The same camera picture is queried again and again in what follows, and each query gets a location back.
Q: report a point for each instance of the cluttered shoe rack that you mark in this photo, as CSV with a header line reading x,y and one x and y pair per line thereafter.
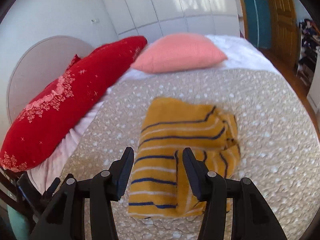
x,y
309,43

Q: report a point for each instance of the white wall socket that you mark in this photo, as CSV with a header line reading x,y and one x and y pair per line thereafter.
x,y
95,21

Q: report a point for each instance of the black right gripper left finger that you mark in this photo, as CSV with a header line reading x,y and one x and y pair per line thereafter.
x,y
64,215

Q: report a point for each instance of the white glossy wardrobe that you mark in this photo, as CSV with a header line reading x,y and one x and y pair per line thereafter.
x,y
157,18

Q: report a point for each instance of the beige heart-patterned quilt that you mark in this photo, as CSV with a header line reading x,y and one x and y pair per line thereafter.
x,y
239,122

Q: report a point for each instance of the white rounded headboard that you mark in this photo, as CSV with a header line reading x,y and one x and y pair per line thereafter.
x,y
39,66

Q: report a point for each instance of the yellow striped knit sweater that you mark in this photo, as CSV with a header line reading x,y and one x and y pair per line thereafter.
x,y
159,186

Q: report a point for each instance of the red embroidered long pillow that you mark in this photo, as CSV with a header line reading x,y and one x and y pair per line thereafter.
x,y
45,121

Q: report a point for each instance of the pink knit cushion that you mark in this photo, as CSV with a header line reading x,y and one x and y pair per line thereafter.
x,y
178,52

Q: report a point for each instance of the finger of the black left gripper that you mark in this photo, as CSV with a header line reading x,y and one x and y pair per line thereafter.
x,y
48,194

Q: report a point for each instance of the teal curtain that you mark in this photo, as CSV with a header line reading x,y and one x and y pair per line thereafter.
x,y
259,23

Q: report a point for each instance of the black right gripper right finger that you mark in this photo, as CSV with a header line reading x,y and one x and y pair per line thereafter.
x,y
252,217

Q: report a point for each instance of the brown wooden door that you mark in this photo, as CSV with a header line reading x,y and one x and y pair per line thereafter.
x,y
284,31

